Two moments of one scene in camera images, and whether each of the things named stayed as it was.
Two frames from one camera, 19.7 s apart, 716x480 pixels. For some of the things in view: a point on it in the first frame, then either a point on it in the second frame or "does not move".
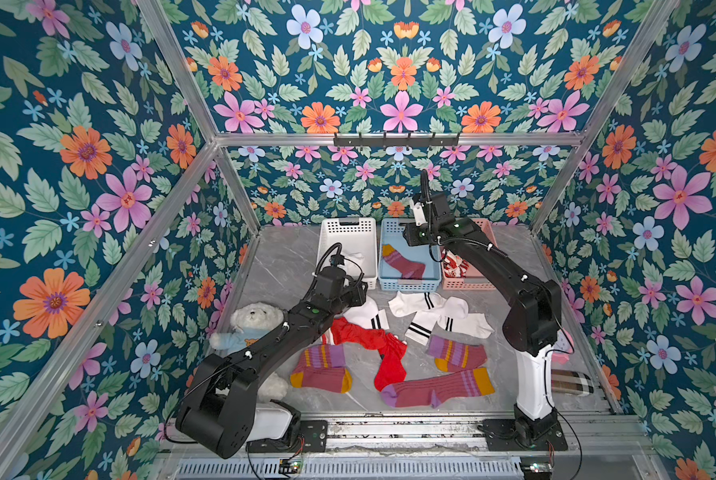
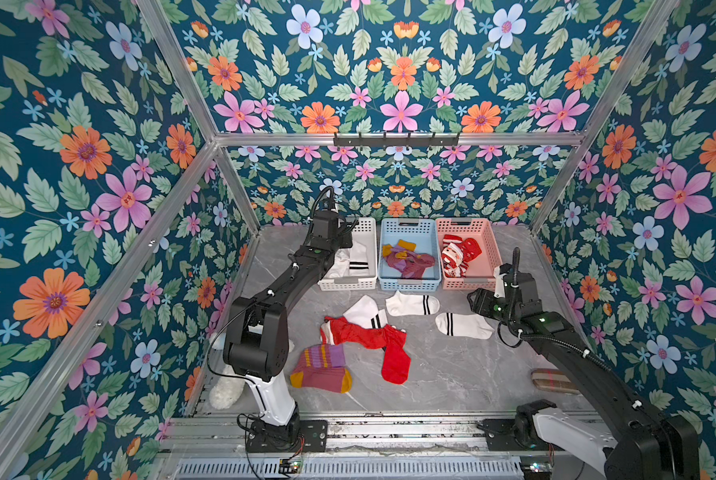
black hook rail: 396,141 does not move
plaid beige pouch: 571,382 does not move
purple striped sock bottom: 437,389 to 415,265
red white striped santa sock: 453,265 does not move
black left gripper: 356,294 to 343,233
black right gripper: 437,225 to 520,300
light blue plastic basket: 403,267 does not move
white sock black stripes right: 410,303 does not move
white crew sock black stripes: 421,326 to 358,260
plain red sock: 391,349 does not move
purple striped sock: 322,367 does not move
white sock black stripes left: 368,315 does not move
